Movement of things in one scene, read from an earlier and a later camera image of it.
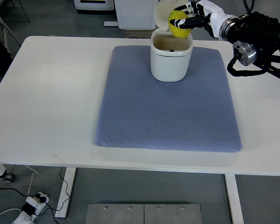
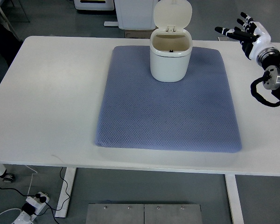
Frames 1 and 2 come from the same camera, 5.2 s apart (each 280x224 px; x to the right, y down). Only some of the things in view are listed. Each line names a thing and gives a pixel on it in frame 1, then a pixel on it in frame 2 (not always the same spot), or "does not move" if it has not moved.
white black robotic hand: (200, 14) to (253, 37)
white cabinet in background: (136, 14) does not move
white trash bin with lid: (171, 55) does not move
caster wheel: (9, 178) does not move
